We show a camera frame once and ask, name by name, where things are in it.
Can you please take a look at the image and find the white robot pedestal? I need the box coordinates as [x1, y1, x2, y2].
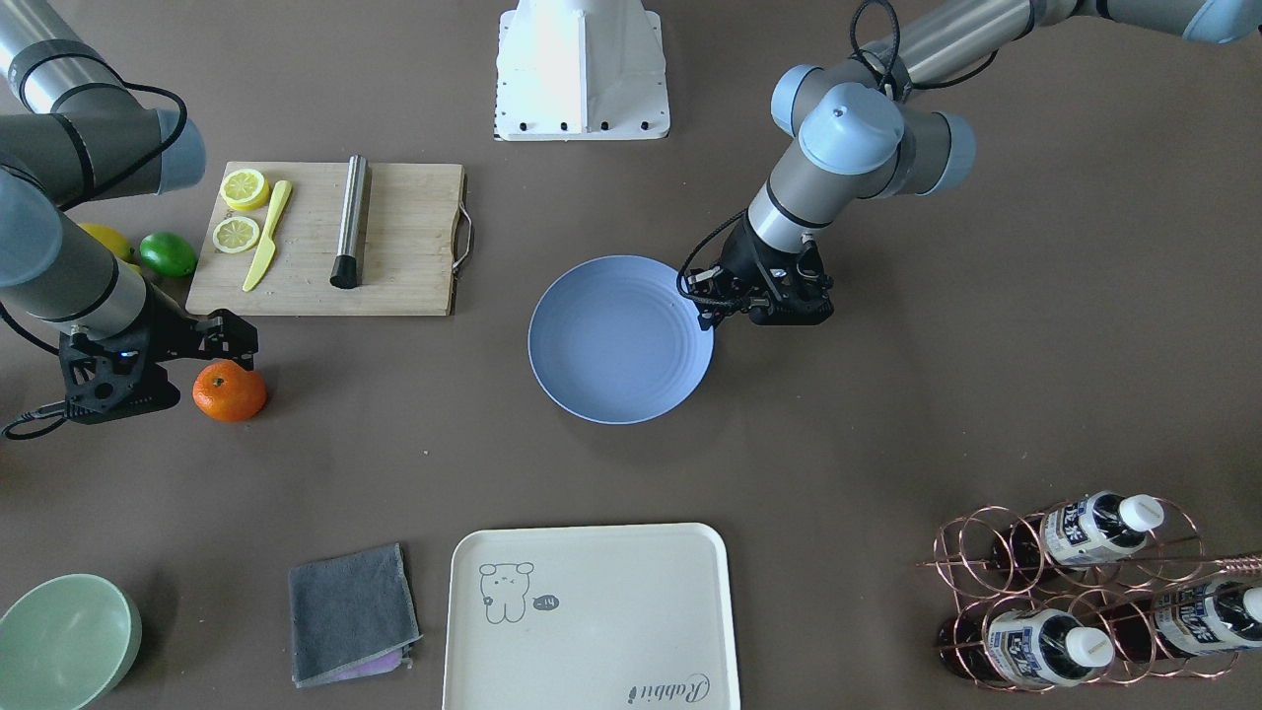
[493, 1, 671, 141]

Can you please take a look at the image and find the steel cylinder muddler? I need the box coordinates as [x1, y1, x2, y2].
[329, 154, 369, 289]

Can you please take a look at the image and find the mint green bowl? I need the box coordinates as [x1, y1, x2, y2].
[1, 574, 143, 709]

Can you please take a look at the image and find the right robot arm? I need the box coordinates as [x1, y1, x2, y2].
[1, 1, 257, 440]

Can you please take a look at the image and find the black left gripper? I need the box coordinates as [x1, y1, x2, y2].
[676, 212, 834, 329]

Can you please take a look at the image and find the orange mandarin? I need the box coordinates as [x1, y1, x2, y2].
[192, 359, 269, 422]

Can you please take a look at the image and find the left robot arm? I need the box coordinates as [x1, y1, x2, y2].
[676, 1, 1259, 329]

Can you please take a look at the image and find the lemon half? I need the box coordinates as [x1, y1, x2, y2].
[218, 168, 271, 212]

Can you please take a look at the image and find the copper wire bottle rack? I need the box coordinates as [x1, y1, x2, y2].
[930, 496, 1259, 694]

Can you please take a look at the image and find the blue plate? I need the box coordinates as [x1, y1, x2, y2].
[528, 253, 714, 424]

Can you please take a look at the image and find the grey folded cloth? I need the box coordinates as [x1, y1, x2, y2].
[288, 542, 422, 689]

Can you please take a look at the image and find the yellow lemon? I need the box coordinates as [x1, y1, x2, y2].
[78, 222, 134, 262]

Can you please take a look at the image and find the wooden cutting board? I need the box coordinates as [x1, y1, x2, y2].
[186, 161, 464, 318]

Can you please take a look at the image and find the yellow plastic knife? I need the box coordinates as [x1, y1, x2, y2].
[241, 179, 294, 293]

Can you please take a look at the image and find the green lime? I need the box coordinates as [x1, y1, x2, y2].
[138, 231, 198, 277]

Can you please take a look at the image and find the dark drink bottle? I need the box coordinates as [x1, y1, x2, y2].
[935, 609, 1116, 691]
[1100, 578, 1261, 665]
[987, 491, 1166, 583]

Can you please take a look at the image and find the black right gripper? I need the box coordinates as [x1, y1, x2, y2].
[59, 309, 257, 424]

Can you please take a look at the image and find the cream serving tray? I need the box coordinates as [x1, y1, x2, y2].
[442, 523, 742, 709]

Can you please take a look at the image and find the lemon slice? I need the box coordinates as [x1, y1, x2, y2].
[211, 214, 262, 253]

